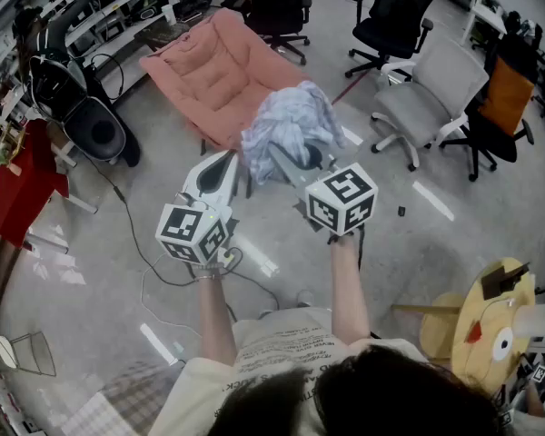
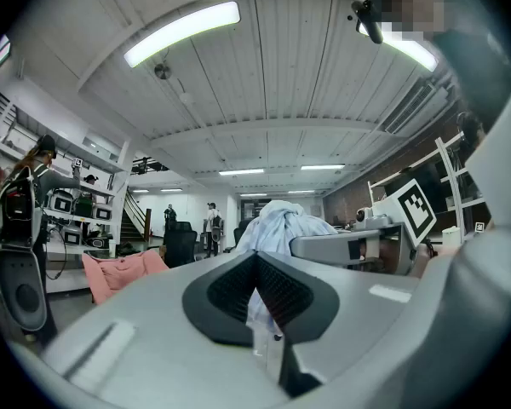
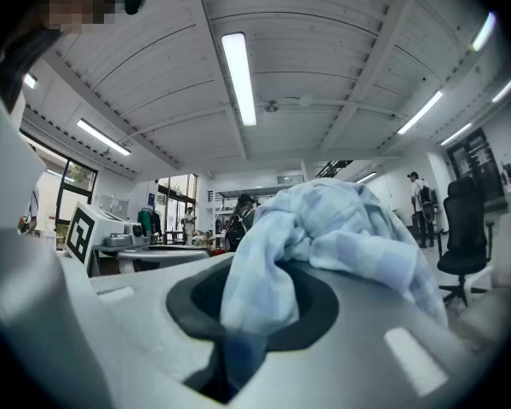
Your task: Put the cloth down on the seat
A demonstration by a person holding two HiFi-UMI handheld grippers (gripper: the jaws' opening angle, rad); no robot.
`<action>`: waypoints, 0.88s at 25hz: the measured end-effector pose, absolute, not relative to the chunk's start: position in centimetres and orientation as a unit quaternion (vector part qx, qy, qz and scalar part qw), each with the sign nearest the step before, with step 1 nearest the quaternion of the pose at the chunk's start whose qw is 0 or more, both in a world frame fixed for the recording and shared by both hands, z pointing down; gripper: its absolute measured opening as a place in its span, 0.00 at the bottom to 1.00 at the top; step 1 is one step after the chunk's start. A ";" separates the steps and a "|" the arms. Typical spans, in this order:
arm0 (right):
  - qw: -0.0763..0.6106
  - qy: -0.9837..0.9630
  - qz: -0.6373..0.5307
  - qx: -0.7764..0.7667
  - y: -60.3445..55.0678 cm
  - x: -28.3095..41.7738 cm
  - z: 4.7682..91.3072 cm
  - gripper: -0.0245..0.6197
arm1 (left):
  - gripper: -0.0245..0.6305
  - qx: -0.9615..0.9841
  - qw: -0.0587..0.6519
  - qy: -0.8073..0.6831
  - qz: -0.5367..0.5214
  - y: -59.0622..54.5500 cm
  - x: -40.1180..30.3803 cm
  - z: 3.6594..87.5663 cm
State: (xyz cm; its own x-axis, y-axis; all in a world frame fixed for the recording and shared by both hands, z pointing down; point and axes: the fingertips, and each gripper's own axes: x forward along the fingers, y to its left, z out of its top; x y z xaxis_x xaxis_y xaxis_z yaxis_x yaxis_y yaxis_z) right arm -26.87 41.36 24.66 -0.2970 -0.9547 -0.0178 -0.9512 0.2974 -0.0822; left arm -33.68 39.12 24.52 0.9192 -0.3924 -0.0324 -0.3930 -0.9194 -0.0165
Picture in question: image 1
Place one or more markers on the small black floor object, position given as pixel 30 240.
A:
pixel 402 211

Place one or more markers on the round wooden face board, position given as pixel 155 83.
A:
pixel 486 325

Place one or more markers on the black chair with orange cushion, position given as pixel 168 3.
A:
pixel 504 107

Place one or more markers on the light blue cloth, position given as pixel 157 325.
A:
pixel 290 116

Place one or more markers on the red cloth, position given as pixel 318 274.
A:
pixel 22 184

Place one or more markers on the cream printed T-shirt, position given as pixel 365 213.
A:
pixel 277 343

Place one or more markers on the person's left forearm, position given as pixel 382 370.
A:
pixel 215 316

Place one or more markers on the checked flower box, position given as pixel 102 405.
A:
pixel 113 402

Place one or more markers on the black grey round-base machine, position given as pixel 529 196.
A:
pixel 95 130

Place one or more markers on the dark woven mat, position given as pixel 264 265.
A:
pixel 163 36

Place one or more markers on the person's right forearm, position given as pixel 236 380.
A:
pixel 347 289

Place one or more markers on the white paper cup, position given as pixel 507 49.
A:
pixel 533 320

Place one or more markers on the grey white office chair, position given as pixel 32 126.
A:
pixel 422 98

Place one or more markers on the pink cushioned lounge chair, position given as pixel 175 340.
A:
pixel 209 71

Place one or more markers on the white table frame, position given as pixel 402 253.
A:
pixel 79 202

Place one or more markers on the white desk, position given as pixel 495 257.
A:
pixel 486 16

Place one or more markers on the person's right shoe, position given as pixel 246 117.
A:
pixel 306 298

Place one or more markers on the black office chair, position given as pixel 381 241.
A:
pixel 390 21
pixel 272 7

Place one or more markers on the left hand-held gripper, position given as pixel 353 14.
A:
pixel 193 232

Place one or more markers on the white shelf rack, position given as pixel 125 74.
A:
pixel 118 12

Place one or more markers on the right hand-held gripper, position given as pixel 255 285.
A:
pixel 340 198

